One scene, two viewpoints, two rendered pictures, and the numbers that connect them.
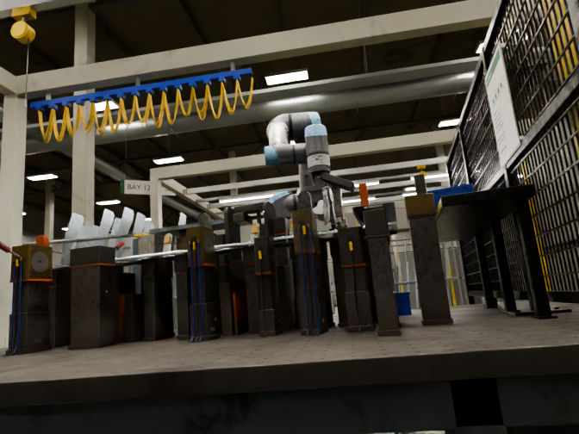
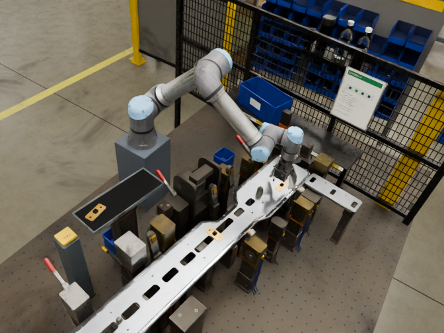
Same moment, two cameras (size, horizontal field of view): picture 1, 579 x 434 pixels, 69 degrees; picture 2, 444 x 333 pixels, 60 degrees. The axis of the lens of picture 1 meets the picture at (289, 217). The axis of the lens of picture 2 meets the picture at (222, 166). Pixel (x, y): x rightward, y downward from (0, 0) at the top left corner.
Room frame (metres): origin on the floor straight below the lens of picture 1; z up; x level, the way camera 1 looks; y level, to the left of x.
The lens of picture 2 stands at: (1.16, 1.26, 2.40)
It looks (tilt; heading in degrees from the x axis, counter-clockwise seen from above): 44 degrees down; 291
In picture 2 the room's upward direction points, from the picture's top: 8 degrees clockwise
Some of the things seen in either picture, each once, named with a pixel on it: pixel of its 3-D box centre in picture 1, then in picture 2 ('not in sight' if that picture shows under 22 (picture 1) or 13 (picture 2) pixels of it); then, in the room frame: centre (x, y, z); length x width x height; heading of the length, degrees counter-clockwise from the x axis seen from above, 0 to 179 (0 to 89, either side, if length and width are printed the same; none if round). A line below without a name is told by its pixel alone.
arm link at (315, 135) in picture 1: (316, 142); (292, 139); (1.36, -0.11, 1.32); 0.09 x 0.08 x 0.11; 1
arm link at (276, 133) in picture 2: (309, 152); (270, 135); (1.46, -0.09, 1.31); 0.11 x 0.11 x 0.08; 1
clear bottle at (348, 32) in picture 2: not in sight; (345, 39); (1.34, -0.80, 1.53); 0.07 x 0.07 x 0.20
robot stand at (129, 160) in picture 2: not in sight; (144, 168); (2.07, 0.03, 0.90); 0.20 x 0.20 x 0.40; 83
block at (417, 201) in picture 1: (426, 257); (315, 182); (1.21, -0.38, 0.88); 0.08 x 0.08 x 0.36; 76
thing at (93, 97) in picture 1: (138, 103); not in sight; (4.12, 1.49, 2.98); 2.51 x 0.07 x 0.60; 83
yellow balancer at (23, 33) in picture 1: (21, 58); not in sight; (2.98, 2.00, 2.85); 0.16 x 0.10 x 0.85; 83
